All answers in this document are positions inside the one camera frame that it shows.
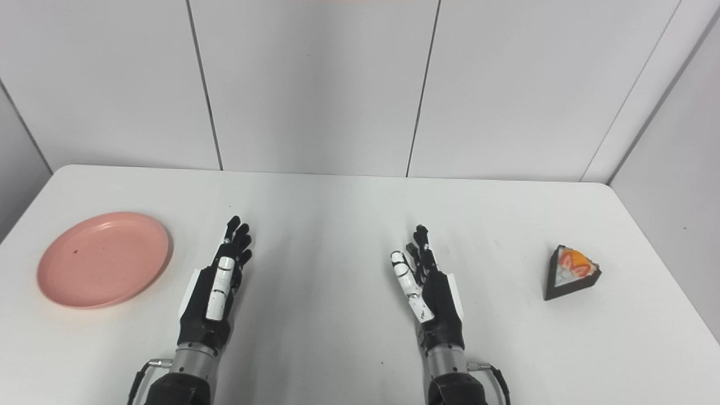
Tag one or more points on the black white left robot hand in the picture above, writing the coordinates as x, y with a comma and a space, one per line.
203, 315

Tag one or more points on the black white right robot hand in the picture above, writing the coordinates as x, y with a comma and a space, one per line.
441, 309

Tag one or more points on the pink round plate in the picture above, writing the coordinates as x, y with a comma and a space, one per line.
104, 259

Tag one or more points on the chocolate cake slice with fruit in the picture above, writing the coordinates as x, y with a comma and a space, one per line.
571, 275

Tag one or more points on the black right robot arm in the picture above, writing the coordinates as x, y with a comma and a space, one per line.
455, 391

